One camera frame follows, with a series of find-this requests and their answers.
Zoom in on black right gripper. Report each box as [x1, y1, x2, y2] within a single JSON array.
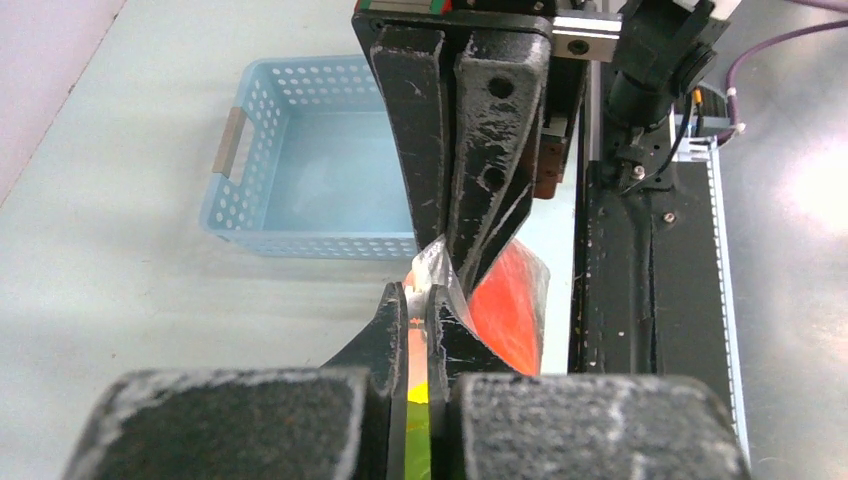
[[352, 1, 623, 295]]

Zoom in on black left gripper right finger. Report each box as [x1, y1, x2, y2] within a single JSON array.
[[427, 285, 751, 479]]

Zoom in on light blue plastic basket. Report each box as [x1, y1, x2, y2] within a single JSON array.
[[199, 55, 418, 260]]

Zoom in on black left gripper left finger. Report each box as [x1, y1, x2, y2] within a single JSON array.
[[64, 283, 408, 479]]

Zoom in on clear dotted zip top bag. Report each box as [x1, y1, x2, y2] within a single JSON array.
[[402, 236, 550, 375]]

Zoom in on yellow lemon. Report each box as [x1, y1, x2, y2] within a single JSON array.
[[407, 382, 430, 405]]

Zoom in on green pepper stem piece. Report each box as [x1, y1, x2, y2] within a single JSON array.
[[404, 402, 431, 480]]

